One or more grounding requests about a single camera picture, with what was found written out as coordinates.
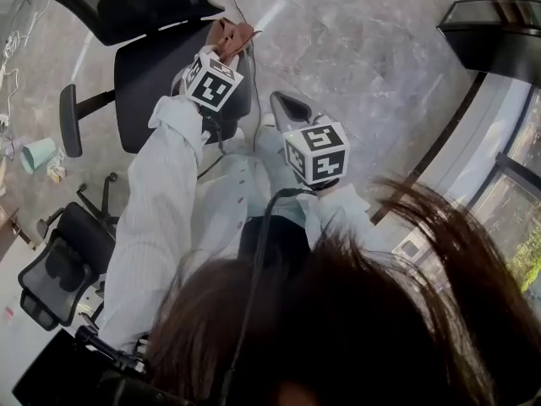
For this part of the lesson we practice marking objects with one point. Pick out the black backpack gear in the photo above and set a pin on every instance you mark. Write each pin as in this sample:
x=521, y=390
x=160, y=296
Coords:
x=63, y=374

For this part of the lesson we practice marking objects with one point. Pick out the black glass display cabinet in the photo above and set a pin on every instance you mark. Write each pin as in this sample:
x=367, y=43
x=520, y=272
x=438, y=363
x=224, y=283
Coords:
x=498, y=49

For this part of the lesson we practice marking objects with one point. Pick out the person's black top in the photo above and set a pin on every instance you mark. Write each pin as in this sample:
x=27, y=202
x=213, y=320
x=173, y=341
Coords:
x=283, y=239

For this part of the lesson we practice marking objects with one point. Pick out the white power strip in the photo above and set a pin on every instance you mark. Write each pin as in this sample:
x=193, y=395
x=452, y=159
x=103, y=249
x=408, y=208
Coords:
x=3, y=121

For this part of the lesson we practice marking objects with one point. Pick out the small grey rectangular device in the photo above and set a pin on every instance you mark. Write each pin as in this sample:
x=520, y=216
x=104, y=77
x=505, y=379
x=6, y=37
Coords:
x=409, y=248

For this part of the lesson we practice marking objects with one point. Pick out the person's left forearm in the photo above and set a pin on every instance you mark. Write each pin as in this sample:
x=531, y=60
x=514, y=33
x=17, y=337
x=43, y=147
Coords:
x=169, y=163

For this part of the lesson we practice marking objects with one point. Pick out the large glass window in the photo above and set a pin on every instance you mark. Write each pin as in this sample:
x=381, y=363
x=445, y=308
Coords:
x=507, y=210

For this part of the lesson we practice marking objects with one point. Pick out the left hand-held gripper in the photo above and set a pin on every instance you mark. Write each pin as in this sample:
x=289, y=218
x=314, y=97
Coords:
x=211, y=83

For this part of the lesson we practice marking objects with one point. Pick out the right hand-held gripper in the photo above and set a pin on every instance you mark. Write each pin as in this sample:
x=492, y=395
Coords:
x=317, y=155

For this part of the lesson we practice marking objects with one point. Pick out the person's right forearm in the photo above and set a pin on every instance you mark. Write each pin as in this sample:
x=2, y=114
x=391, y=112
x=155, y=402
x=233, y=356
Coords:
x=334, y=210

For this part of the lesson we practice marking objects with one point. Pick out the person's white striped shirt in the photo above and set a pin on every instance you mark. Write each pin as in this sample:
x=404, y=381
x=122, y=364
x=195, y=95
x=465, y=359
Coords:
x=143, y=248

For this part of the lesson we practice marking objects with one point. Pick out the person's right leg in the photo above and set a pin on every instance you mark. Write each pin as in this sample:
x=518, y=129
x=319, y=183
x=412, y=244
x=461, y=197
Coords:
x=274, y=163

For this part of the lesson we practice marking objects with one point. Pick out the brown cardboard box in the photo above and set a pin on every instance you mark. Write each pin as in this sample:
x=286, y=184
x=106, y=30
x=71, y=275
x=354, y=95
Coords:
x=10, y=235

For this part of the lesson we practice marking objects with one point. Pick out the white and yellow litter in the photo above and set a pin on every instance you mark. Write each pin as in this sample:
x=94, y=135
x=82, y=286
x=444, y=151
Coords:
x=57, y=171

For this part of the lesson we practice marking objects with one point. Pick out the brown cloth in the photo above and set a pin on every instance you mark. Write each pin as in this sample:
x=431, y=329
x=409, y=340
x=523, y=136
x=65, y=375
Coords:
x=230, y=36

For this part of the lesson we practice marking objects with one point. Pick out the pale green bag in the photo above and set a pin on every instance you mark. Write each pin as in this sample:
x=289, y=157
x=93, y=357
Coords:
x=38, y=155

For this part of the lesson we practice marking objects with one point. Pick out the black mesh-back office chair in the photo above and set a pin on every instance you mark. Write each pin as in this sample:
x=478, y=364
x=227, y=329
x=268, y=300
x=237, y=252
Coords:
x=152, y=83

